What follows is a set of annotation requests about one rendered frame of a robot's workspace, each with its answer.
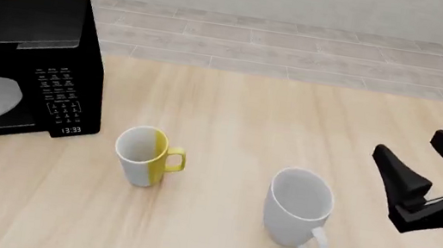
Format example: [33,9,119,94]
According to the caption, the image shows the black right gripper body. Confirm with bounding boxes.
[389,164,443,240]

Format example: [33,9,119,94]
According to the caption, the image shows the yellow and white mug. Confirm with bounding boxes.
[109,121,192,194]

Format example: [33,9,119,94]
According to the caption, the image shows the black microwave oven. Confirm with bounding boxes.
[0,0,119,162]

